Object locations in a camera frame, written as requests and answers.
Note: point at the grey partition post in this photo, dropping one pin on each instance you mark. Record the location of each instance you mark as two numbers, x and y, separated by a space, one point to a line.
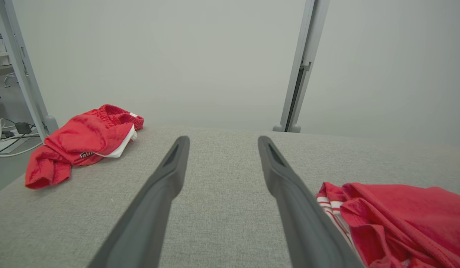
23 82
306 56

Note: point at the red shorts with white stripe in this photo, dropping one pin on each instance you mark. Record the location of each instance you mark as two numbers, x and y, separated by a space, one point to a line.
84 137

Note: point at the red Bulls 23 jersey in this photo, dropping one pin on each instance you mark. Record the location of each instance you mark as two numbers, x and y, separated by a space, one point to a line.
408 219

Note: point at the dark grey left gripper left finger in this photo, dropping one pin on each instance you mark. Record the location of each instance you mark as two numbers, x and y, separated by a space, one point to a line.
148 212

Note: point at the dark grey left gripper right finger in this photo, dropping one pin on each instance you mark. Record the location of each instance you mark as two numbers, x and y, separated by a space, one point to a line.
308 227

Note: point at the black power adapter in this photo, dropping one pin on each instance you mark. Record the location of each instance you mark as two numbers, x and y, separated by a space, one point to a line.
23 128

